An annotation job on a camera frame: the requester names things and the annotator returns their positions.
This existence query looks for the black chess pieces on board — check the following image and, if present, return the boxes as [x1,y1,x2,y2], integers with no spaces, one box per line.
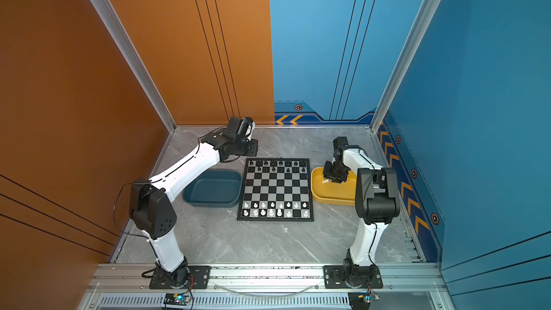
[245,159,309,173]

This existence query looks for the left green circuit board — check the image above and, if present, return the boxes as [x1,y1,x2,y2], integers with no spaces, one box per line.
[163,293,195,309]

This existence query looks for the right circuit board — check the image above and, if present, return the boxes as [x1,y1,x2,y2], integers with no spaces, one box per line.
[348,292,380,310]

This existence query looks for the teal plastic tray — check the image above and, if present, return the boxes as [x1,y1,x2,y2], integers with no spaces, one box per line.
[182,169,242,208]

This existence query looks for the black white chessboard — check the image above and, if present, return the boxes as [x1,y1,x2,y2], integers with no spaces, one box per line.
[237,158,314,222]

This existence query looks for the aluminium mounting rail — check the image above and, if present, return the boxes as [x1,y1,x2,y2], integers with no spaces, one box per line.
[78,263,455,309]

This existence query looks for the yellow plastic tray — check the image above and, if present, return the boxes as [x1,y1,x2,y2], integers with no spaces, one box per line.
[311,167,357,206]

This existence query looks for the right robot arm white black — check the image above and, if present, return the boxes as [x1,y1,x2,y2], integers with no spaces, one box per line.
[323,136,400,290]

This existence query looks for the white chess pieces row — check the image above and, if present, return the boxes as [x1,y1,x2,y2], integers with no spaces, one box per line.
[238,200,314,221]

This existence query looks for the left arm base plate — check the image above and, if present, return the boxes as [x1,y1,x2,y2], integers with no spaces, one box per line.
[149,266,211,291]

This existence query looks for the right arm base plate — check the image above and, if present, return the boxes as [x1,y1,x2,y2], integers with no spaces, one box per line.
[324,265,383,289]

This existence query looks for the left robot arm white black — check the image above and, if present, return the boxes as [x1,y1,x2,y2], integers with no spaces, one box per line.
[129,116,258,289]

